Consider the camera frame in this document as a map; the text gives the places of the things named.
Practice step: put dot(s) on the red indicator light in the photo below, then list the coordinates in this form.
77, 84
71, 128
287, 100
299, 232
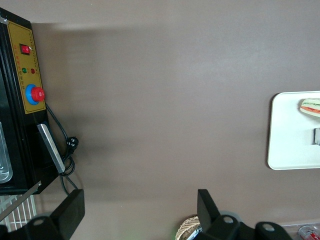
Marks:
33, 71

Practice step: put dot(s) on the green indicator light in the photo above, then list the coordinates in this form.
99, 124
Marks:
24, 70

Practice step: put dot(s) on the red rocker switch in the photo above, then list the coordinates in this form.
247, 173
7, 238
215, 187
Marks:
25, 49

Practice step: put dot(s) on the steel tray insert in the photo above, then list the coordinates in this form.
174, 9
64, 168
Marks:
5, 165

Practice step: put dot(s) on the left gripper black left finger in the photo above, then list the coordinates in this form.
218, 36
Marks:
72, 212

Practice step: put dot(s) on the wrapped triangle sandwich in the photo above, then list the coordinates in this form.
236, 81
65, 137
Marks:
310, 108

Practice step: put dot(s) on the cream plastic tray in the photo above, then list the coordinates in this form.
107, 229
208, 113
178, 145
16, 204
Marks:
290, 140

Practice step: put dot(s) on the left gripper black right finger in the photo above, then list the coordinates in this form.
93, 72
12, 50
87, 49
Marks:
207, 212

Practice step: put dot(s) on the red emergency stop button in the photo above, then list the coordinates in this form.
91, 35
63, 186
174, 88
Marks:
37, 94

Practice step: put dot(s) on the red gum bottle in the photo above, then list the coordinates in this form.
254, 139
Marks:
308, 233

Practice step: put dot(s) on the woven wicker basket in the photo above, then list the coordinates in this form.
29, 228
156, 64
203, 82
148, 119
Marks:
186, 226

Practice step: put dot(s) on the black machine with yellow panel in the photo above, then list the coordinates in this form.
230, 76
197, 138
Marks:
17, 155

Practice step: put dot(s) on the silver metal strip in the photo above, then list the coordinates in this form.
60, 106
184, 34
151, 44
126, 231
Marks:
20, 201

